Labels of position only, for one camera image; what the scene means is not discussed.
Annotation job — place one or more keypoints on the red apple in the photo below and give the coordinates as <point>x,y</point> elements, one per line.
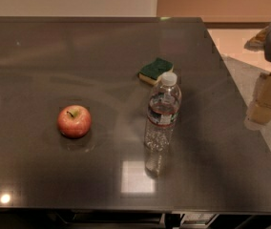
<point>74,121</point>

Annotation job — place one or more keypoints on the clear plastic water bottle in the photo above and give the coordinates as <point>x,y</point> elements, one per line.
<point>162,112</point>

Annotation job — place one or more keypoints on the green and yellow sponge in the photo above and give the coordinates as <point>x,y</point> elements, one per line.
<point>152,72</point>

